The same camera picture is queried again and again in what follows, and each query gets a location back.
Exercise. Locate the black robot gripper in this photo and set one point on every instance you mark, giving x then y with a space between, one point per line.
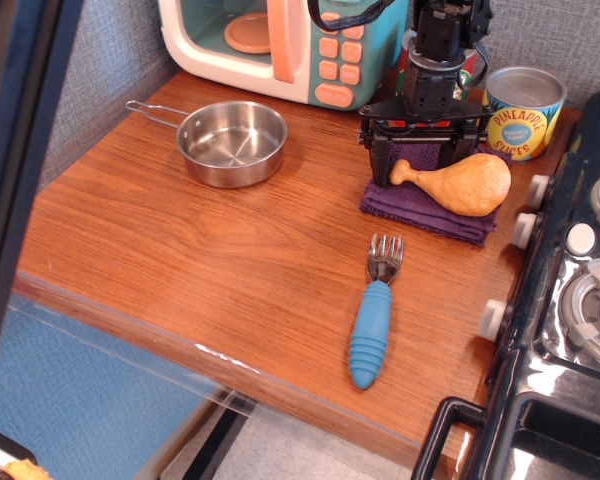
386 122

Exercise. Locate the orange toy chicken leg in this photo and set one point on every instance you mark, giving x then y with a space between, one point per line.
473 187

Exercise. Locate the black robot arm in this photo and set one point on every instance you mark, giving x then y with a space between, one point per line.
445 55

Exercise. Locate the folded purple cloth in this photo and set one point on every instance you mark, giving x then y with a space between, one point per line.
409 204

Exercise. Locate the tomato sauce can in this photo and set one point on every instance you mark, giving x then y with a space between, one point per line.
428 87

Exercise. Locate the pineapple slices can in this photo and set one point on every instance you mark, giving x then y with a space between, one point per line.
526 104

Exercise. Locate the white stove knob rear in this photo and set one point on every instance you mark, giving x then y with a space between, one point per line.
536 191

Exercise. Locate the white stove knob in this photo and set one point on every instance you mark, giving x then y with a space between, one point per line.
491 319
523 229
536 191

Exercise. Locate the white stove knob middle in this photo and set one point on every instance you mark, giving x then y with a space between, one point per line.
523 229

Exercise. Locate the teal toy microwave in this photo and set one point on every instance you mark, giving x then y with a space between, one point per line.
275 48

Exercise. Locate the white stove knob front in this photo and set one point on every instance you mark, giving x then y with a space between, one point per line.
491 319

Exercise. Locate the small steel pan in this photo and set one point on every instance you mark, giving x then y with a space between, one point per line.
229 144

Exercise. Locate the clear acrylic table guard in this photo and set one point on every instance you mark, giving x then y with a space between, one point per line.
212 376

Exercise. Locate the black toy stove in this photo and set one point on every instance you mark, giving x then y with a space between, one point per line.
541 419

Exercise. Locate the orange object bottom left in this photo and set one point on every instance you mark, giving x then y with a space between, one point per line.
26 470

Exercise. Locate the blue handled fork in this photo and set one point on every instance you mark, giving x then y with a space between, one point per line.
369 339

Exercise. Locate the dark blurred foreground post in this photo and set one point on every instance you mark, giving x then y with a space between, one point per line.
36 40

